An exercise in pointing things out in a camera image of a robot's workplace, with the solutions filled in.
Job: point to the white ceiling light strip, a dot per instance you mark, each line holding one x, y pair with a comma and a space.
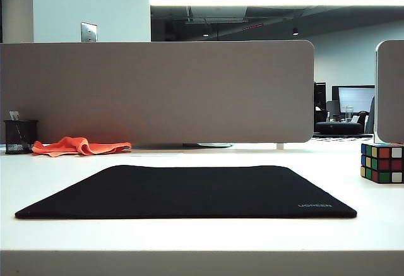
268, 1

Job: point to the orange cloth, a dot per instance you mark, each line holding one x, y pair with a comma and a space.
79, 146

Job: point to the silver wall plate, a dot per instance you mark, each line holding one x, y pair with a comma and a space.
89, 32

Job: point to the black round cushion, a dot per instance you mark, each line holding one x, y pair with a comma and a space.
337, 128

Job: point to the white divider foot bracket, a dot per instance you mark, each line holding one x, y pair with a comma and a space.
280, 146

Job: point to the lit computer monitor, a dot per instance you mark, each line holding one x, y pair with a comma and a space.
355, 97

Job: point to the black mouse pad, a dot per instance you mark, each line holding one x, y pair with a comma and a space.
189, 194

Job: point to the dark computer monitor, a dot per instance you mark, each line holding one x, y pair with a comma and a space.
320, 94

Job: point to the multicoloured puzzle cube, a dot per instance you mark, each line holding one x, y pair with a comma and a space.
382, 165

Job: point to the silver clip in holder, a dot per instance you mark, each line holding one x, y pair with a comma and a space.
14, 115

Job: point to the grey flat stand base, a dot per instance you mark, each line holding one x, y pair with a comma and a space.
189, 146

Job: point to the wide grey desk divider panel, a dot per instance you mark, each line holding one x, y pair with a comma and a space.
158, 93

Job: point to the clear bottle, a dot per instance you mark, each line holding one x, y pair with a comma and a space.
349, 113

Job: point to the black mesh pen holder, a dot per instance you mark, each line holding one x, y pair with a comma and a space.
20, 138

